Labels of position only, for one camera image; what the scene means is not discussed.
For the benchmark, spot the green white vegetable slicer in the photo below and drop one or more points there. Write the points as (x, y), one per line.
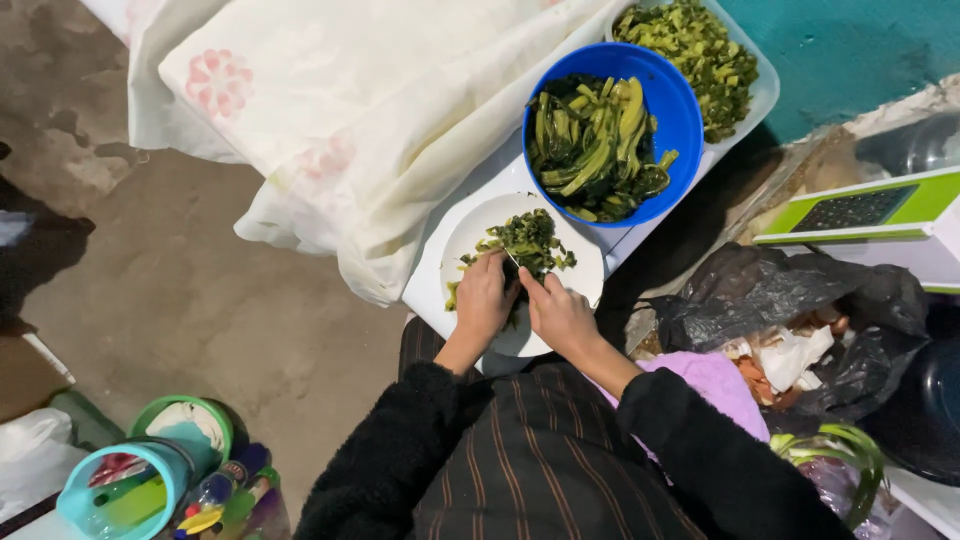
(862, 210)

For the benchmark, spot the clutter of colourful bottles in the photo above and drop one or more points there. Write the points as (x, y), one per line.
(225, 495)

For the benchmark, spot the teal plastic cup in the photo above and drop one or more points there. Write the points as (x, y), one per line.
(127, 487)

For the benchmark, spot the person's left hand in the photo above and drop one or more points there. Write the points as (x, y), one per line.
(480, 300)

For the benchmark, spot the blue plastic bowl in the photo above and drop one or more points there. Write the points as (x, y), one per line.
(675, 112)

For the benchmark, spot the person's left fingers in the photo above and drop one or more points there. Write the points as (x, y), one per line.
(491, 264)

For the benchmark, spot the green transparent plastic basket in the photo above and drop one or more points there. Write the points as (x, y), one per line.
(840, 465)

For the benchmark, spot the small white table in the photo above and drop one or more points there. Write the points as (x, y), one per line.
(480, 195)

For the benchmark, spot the clear plastic dome lid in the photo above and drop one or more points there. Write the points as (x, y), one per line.
(911, 142)

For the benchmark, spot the black plastic garbage bag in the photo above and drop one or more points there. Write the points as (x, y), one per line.
(780, 300)

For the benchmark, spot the person's right hand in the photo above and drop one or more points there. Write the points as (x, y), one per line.
(559, 315)

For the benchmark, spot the round white cutting board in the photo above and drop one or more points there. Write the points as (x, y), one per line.
(517, 262)

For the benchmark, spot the white rectangular tray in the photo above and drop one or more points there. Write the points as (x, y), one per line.
(757, 90)

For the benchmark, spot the white floral cloth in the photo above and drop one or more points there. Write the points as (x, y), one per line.
(360, 112)

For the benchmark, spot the pink purple cloth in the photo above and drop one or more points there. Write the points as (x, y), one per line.
(712, 386)

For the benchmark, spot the white plastic bag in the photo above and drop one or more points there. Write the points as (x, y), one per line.
(34, 457)

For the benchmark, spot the dark round pot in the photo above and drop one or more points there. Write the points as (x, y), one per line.
(926, 412)

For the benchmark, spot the chopped pickled greens heap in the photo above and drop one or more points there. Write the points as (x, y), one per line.
(694, 56)

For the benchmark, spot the pickled green vegetable stalks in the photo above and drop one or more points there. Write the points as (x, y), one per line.
(592, 146)

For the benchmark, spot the green rimmed container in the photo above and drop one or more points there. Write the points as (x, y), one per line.
(187, 424)

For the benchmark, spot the pile of chopped greens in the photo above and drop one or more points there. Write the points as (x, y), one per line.
(525, 244)

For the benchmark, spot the small kitchen knife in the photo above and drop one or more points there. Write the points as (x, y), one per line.
(511, 258)

